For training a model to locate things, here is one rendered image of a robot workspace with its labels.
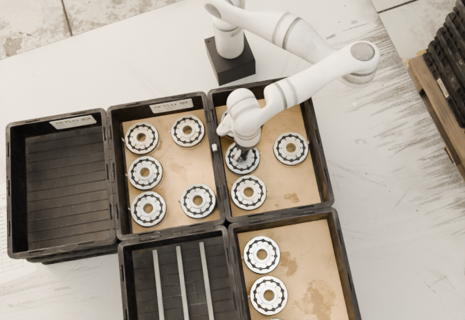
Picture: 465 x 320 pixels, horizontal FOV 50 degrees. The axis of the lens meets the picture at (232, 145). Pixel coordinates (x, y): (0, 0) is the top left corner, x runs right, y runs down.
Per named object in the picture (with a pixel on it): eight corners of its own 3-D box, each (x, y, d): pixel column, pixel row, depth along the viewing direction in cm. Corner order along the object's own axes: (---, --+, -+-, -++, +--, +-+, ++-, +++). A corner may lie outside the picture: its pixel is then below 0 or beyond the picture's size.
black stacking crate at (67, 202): (23, 136, 160) (6, 124, 149) (115, 121, 160) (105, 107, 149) (27, 262, 147) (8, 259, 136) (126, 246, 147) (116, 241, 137)
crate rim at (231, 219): (335, 207, 138) (335, 205, 136) (227, 224, 138) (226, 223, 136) (305, 76, 151) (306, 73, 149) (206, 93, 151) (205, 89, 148)
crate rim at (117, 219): (107, 109, 151) (105, 106, 148) (206, 93, 151) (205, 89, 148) (119, 242, 138) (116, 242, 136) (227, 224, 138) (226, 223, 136)
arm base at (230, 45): (212, 39, 168) (207, 10, 152) (239, 30, 169) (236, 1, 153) (221, 62, 166) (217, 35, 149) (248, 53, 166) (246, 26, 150)
